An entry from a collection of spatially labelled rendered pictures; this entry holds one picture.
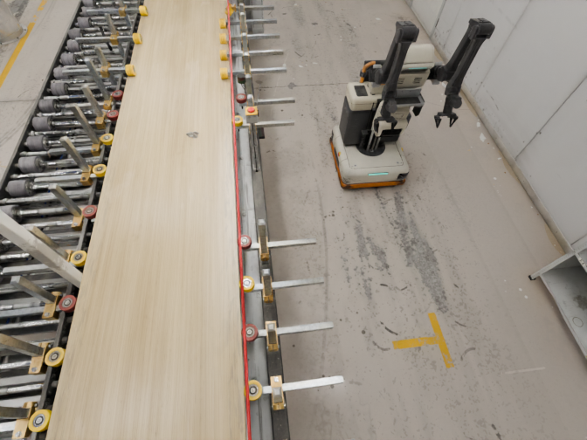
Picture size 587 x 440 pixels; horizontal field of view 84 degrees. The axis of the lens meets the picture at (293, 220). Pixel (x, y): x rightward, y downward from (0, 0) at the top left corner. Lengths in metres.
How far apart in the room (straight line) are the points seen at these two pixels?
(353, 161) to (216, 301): 1.91
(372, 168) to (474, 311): 1.44
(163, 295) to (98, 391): 0.47
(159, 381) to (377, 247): 2.00
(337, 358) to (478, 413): 0.99
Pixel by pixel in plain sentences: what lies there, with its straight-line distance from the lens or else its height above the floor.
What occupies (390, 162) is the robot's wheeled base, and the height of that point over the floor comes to 0.28.
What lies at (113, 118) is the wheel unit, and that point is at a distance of 2.76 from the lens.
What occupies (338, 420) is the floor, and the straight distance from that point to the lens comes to 2.56.
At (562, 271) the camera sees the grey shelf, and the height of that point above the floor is 0.14.
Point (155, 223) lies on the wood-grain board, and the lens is 2.04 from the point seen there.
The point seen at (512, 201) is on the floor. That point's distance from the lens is 3.84.
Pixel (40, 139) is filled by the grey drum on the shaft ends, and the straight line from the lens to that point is 2.92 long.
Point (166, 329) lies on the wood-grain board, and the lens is 1.76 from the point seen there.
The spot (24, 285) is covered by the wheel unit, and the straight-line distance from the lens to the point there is 1.92.
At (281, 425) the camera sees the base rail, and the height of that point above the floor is 0.70.
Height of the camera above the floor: 2.53
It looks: 58 degrees down
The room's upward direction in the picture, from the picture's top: 3 degrees clockwise
